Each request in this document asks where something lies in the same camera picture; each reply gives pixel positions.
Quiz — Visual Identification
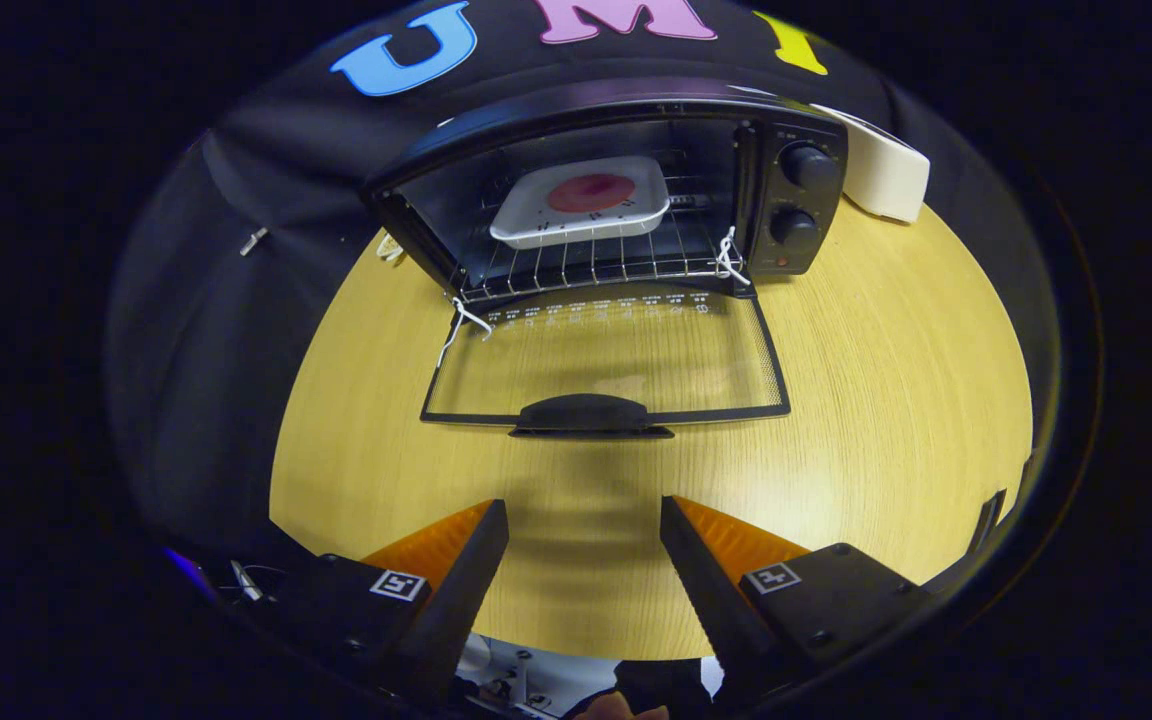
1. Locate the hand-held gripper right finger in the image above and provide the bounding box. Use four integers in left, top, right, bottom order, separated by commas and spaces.
660, 495, 934, 701

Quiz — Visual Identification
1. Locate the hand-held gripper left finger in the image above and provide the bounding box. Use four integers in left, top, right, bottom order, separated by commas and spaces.
276, 499, 510, 706

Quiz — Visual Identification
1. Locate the white square cherry-print plate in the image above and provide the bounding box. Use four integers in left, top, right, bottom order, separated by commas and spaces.
489, 155, 672, 251

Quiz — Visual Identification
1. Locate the black toaster oven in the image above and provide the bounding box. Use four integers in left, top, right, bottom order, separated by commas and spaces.
366, 78, 849, 441

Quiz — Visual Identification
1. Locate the pink round food slice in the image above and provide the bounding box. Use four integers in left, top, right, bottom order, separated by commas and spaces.
546, 172, 637, 214

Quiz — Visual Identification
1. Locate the white countertop appliance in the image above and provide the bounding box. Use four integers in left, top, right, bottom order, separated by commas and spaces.
811, 103, 932, 224

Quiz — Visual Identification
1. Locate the white string tie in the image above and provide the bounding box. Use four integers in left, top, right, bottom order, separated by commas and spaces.
716, 226, 752, 286
434, 296, 494, 369

